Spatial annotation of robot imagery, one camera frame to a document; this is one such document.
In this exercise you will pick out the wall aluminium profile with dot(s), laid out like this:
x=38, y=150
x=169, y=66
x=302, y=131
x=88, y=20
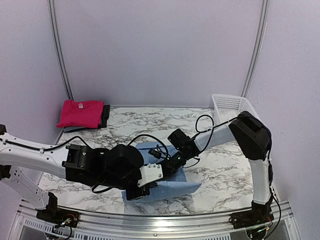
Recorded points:
x=58, y=48
x=261, y=29

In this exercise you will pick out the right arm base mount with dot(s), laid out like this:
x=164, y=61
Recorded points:
x=249, y=218

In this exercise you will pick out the folded black garment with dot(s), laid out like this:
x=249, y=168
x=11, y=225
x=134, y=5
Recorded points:
x=104, y=116

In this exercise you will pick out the right wall aluminium profile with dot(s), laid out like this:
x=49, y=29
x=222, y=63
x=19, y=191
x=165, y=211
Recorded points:
x=261, y=29

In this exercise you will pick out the light blue shirt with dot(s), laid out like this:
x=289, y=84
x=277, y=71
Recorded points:
x=173, y=187

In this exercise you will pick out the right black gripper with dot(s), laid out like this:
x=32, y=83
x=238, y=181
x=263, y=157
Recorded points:
x=168, y=168

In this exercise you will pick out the left wall aluminium profile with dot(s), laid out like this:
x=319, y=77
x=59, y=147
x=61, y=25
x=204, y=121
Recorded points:
x=58, y=48

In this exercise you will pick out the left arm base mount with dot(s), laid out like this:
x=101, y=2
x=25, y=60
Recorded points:
x=59, y=216

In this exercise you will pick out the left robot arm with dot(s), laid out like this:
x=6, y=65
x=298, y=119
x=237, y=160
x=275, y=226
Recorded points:
x=121, y=167

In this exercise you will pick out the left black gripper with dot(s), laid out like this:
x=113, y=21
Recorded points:
x=141, y=193

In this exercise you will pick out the magenta t-shirt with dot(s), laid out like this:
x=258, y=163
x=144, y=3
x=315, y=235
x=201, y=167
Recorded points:
x=81, y=114

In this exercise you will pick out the white plastic laundry basket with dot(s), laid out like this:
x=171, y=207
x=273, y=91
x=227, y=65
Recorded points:
x=226, y=107

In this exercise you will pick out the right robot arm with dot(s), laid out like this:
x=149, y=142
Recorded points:
x=254, y=140

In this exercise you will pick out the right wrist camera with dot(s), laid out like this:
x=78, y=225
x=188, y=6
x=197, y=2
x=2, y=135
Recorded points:
x=158, y=153

